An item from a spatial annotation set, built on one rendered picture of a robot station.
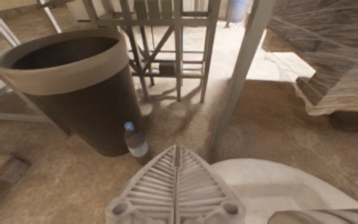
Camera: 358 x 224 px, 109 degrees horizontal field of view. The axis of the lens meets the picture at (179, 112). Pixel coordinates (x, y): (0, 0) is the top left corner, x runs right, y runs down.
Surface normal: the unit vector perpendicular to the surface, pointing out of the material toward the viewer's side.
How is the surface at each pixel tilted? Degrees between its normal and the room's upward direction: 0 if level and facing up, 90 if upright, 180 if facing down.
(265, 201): 0
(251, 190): 70
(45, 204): 0
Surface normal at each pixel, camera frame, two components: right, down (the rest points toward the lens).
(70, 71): 0.49, 0.62
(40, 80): 0.12, 0.72
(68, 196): -0.02, -0.69
